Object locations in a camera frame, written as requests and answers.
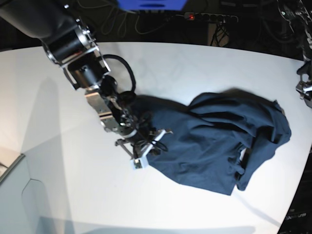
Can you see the black device with label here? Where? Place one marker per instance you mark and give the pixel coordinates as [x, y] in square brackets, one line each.
[297, 223]

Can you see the dark navy t-shirt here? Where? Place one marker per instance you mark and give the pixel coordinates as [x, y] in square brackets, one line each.
[218, 141]

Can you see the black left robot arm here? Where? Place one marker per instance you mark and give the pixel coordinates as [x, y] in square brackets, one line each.
[298, 13]

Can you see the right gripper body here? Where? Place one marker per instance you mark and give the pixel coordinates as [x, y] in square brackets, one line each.
[127, 142]

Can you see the black power strip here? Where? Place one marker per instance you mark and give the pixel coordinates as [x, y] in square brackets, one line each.
[213, 18]

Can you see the blue plastic bin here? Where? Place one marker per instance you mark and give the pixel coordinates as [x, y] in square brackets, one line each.
[175, 5]

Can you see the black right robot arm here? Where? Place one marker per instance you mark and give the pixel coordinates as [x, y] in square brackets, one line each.
[69, 44]

